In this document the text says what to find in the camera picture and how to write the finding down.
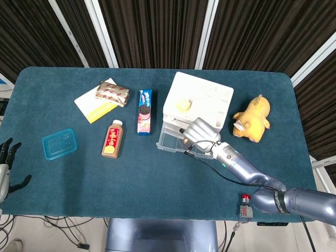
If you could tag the white metal frame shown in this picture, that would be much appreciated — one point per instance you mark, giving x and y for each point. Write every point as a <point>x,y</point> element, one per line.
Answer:
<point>323,162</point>

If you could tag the brown milk tea bottle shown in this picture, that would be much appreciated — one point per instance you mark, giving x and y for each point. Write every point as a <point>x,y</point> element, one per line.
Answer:
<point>112,141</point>

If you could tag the dark brown pleated curtain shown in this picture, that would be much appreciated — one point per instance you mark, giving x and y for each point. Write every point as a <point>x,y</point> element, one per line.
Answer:
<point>157,31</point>

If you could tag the gold foil snack package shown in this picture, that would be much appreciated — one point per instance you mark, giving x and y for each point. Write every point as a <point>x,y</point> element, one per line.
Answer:
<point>112,93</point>

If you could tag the thin white post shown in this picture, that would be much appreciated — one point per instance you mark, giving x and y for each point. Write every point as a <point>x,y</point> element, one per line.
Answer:
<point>69,34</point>

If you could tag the black power plug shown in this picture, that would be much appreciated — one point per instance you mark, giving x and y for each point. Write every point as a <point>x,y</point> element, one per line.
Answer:
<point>83,246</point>

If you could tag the white yellow booklet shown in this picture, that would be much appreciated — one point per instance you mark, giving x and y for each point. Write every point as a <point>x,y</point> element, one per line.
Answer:
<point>90,107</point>

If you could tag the yellow plush toy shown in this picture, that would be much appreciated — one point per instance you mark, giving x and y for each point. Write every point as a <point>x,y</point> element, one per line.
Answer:
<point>254,120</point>

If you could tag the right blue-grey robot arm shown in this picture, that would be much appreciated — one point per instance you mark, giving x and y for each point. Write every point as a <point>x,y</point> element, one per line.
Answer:
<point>309,203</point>

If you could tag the blue clear plastic lid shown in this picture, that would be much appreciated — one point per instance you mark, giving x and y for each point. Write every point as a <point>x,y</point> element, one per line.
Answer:
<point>60,143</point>

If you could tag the teal table cloth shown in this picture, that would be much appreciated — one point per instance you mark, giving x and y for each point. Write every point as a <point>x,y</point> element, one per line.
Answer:
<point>131,183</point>

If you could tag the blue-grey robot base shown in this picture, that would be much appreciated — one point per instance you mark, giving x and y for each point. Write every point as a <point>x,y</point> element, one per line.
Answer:
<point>160,236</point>

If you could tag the white shoe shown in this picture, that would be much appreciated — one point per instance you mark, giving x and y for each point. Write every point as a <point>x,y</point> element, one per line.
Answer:
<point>14,246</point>

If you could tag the clear plastic drawer with toys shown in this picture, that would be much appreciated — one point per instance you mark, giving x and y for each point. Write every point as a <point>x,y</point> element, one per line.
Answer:
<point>169,139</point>

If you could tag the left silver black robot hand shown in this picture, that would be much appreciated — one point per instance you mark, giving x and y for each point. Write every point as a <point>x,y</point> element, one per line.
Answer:
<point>3,178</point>

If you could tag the yellow sticky note pad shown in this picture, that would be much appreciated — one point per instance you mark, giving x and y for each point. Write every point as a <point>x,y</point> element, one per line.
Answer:
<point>183,105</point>

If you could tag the black box device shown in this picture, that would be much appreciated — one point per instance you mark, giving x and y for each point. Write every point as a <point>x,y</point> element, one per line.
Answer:
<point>4,106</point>

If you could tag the black bar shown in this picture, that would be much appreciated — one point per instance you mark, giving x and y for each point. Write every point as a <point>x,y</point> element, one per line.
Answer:
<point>271,224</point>

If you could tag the white panel with blue mark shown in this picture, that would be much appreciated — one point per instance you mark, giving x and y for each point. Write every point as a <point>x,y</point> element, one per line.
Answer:
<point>5,81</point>

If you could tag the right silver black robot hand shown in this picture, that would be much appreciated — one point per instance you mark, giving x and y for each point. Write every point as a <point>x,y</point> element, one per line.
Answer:
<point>202,134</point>

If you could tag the wide white post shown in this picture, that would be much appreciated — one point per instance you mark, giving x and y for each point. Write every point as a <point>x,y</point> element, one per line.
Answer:
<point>102,34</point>

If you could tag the red emergency stop button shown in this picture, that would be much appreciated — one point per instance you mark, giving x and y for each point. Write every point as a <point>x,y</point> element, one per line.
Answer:
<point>246,204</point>

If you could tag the blue cookie box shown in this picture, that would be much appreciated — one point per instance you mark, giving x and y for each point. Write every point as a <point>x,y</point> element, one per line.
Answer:
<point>145,115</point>

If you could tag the white plastic drawer unit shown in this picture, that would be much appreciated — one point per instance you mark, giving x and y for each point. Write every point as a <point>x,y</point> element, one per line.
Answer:
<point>202,92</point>

